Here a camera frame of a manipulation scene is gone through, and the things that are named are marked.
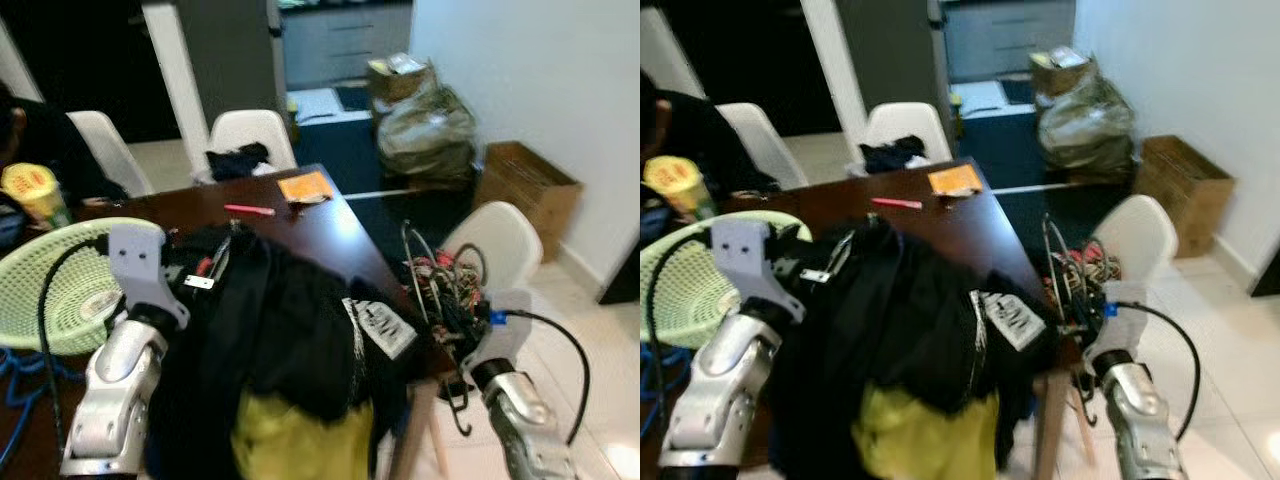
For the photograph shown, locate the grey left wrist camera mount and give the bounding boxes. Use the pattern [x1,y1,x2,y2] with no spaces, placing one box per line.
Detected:
[105,222,191,331]
[708,218,806,326]

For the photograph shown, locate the open cardboard box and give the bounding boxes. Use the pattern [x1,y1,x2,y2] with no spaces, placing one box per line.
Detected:
[475,140,584,263]
[1133,135,1236,259]

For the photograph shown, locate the light green laundry basket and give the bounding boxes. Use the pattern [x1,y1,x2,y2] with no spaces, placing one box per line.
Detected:
[0,217,166,356]
[640,210,813,351]

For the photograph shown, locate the blue cable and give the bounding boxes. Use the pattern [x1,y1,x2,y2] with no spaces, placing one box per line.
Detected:
[640,345,666,441]
[0,345,61,471]

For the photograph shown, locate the white plastic chair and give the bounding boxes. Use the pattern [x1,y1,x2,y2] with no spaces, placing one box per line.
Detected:
[440,200,546,301]
[715,102,791,186]
[1085,193,1179,291]
[865,102,953,166]
[65,110,156,201]
[205,108,299,186]

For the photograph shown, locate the dark wooden table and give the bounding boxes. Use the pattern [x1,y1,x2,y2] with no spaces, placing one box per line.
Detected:
[0,163,471,480]
[640,158,1091,480]

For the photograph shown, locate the cardboard box with papers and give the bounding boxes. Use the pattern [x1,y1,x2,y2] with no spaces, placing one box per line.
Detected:
[1028,47,1096,101]
[365,52,436,106]

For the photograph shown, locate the yellow snack canister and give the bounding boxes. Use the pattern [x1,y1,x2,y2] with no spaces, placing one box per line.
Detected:
[643,155,719,223]
[0,162,73,231]

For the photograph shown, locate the black garment with white patch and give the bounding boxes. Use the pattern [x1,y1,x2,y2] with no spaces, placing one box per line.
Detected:
[145,225,421,480]
[765,215,1061,480]

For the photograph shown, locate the orange paper packet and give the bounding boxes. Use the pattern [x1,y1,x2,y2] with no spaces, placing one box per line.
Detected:
[277,170,336,206]
[928,163,986,198]

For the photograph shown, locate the person in black shirt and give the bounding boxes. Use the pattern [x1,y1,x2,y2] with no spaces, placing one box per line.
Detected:
[0,85,126,211]
[640,70,771,201]

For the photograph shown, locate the dark blue floor mat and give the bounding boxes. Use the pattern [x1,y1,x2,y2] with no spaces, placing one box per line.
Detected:
[945,80,1151,251]
[290,85,501,261]

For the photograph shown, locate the black cloth heap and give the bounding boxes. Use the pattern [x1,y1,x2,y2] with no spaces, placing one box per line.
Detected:
[205,143,273,183]
[860,135,926,173]

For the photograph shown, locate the yellow garment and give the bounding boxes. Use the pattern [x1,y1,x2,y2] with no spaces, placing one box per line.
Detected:
[232,390,376,480]
[860,380,1001,480]

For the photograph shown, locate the grey drawer cabinet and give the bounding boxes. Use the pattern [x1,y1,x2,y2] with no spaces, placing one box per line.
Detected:
[280,0,413,91]
[940,0,1076,86]

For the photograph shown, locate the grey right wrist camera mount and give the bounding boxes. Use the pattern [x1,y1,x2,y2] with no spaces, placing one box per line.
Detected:
[462,290,536,371]
[1085,280,1151,366]

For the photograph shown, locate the grey plastic sack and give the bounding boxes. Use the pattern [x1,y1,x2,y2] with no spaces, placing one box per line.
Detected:
[1035,72,1136,181]
[375,80,481,186]

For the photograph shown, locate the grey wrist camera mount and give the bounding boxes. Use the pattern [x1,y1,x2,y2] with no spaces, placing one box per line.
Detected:
[708,218,806,326]
[462,290,536,371]
[105,222,191,331]
[1085,280,1151,366]

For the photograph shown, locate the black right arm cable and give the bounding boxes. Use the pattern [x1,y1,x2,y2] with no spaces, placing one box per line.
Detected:
[1115,300,1201,441]
[505,310,591,446]

